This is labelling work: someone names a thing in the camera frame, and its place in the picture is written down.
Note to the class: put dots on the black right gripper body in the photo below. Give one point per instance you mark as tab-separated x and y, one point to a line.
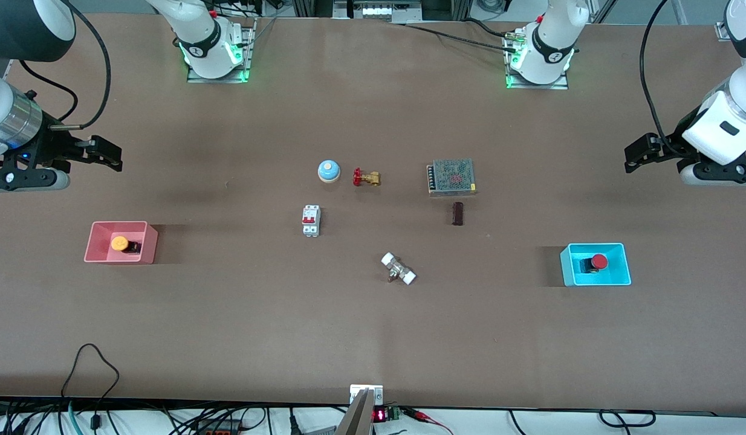
48	148

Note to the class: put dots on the red push button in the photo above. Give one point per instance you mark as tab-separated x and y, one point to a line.
600	261

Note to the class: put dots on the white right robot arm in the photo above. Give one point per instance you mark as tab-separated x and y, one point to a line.
204	37

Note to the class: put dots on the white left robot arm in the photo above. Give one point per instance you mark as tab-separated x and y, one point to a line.
551	42

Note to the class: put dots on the pink plastic bin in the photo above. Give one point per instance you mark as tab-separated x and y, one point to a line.
100	232

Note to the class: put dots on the yellow push button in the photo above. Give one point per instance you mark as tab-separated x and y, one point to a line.
119	243

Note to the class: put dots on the blue plastic bin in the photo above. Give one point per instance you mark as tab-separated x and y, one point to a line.
616	275

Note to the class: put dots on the metal mesh power supply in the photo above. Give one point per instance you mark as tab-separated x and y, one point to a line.
451	177

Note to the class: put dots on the dark brown rectangular block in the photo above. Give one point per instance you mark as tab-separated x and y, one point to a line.
458	214

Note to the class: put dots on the white circuit breaker red switches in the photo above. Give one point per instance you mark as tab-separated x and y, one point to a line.
311	221

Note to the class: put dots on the blue and white bell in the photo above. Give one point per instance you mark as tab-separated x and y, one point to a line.
328	171

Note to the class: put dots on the red digit display module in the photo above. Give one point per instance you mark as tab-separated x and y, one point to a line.
380	415

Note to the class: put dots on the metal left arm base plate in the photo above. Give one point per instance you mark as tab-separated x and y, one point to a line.
561	83

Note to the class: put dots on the small metal corner bracket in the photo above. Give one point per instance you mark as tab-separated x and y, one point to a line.
723	31

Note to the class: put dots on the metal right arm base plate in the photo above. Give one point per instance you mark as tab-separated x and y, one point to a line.
247	57

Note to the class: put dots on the aluminium frame rail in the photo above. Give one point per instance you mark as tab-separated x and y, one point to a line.
378	11

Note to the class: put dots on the grey metal camera mount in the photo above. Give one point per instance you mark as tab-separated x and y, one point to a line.
362	411

